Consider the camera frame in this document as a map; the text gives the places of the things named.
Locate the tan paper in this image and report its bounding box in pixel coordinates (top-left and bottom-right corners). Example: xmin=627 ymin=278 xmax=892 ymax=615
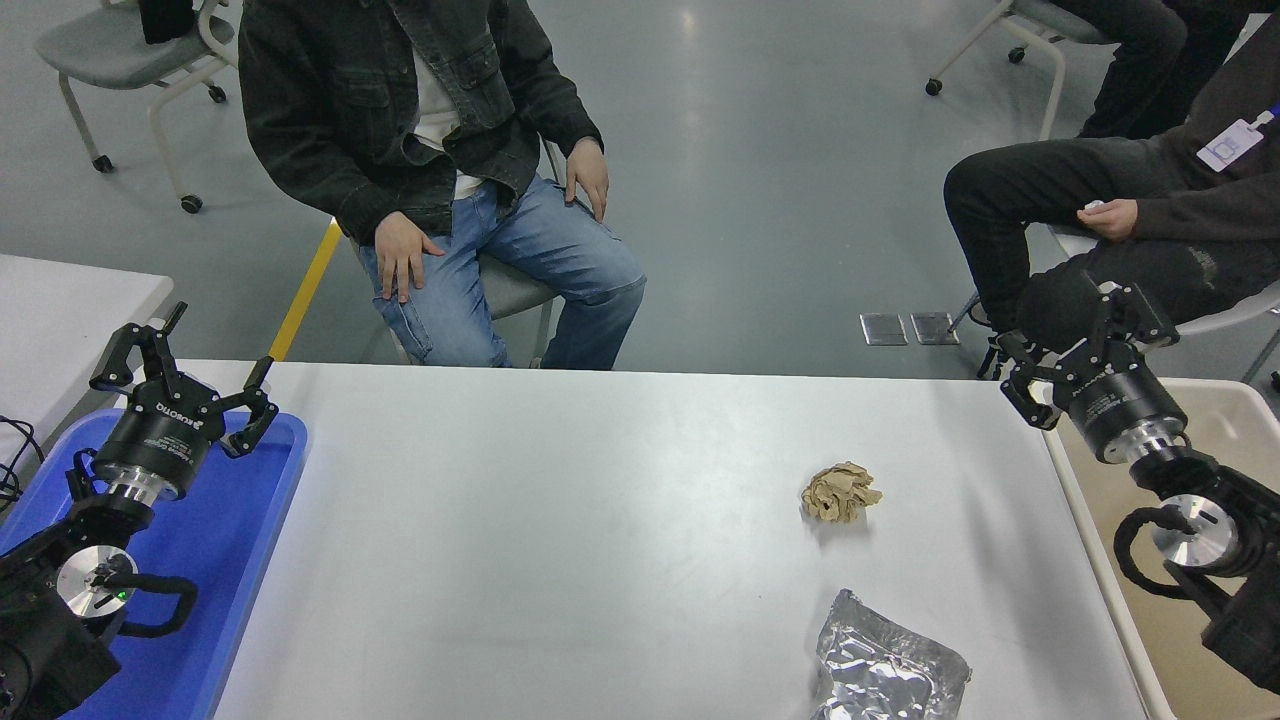
xmin=800 ymin=461 xmax=883 ymax=524

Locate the grey wheeled chair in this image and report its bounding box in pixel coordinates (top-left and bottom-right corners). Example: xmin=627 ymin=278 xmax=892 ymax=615
xmin=33 ymin=0 xmax=258 ymax=215
xmin=924 ymin=0 xmax=1116 ymax=131

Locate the person's right hand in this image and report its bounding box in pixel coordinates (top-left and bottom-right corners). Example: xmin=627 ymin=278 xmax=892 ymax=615
xmin=374 ymin=212 xmax=445 ymax=304

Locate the white chair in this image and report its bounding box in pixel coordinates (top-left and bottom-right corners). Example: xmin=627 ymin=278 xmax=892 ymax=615
xmin=948 ymin=225 xmax=1280 ymax=389

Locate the blue plastic tray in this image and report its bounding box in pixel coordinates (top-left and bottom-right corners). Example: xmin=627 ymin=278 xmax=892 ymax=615
xmin=0 ymin=408 xmax=308 ymax=720

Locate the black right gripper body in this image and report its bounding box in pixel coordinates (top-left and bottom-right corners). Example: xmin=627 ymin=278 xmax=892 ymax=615
xmin=1050 ymin=345 xmax=1191 ymax=466

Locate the person's left hand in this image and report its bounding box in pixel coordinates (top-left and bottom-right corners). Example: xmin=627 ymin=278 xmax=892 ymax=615
xmin=1075 ymin=199 xmax=1139 ymax=242
xmin=564 ymin=137 xmax=610 ymax=223

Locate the person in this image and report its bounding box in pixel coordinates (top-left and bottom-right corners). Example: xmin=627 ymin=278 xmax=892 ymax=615
xmin=238 ymin=0 xmax=648 ymax=371
xmin=943 ymin=15 xmax=1280 ymax=381
xmin=1045 ymin=0 xmax=1251 ymax=141

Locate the black bag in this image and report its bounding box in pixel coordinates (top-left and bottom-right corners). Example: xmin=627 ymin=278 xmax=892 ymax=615
xmin=137 ymin=0 xmax=196 ymax=46

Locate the black cable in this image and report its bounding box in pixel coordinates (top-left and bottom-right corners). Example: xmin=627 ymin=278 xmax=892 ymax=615
xmin=0 ymin=418 xmax=44 ymax=511

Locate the large pale bin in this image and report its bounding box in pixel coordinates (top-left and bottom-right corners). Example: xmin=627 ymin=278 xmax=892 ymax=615
xmin=1040 ymin=378 xmax=1280 ymax=720

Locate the white badge blue lanyard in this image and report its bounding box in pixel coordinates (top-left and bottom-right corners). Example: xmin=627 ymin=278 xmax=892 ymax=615
xmin=1197 ymin=100 xmax=1280 ymax=173

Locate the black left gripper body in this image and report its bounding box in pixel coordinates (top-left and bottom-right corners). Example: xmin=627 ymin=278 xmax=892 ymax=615
xmin=94 ymin=378 xmax=225 ymax=491

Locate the foil tray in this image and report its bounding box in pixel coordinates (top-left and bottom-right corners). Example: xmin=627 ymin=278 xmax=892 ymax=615
xmin=810 ymin=588 xmax=971 ymax=720

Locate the white side table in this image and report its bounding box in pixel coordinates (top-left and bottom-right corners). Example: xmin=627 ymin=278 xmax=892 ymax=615
xmin=0 ymin=254 xmax=174 ymax=471

